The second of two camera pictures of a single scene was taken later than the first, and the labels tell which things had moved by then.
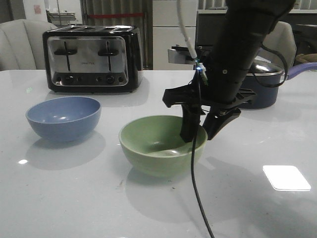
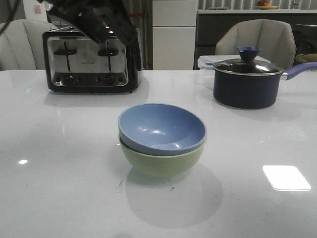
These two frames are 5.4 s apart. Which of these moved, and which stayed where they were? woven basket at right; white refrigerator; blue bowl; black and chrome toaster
Moved: blue bowl
Stayed: black and chrome toaster; woven basket at right; white refrigerator
